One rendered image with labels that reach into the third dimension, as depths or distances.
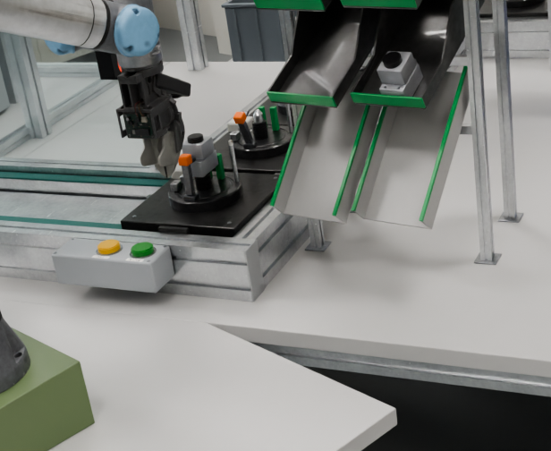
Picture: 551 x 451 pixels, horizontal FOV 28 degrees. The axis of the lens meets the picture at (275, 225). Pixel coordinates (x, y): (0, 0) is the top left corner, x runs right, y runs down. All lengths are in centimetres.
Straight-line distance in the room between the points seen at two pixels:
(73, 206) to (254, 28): 188
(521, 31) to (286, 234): 120
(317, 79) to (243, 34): 224
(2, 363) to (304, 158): 66
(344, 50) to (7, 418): 82
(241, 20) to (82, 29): 248
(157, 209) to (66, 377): 54
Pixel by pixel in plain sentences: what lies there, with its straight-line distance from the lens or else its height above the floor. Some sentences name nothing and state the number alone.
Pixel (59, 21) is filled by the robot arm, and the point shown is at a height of 143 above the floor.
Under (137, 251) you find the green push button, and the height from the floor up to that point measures 97.
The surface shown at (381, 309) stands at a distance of 187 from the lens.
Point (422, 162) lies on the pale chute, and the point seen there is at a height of 107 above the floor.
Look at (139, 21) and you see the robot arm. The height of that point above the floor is 140.
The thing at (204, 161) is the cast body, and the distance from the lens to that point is 206.
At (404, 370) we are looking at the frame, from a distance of 181.
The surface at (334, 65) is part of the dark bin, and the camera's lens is 190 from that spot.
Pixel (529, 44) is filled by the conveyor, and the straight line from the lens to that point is 304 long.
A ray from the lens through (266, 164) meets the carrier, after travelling 222.
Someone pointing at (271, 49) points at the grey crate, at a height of 68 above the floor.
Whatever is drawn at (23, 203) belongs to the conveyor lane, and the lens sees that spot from 241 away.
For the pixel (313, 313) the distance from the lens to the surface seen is 188.
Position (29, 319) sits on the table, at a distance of 205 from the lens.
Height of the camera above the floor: 178
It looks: 25 degrees down
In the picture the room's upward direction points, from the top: 9 degrees counter-clockwise
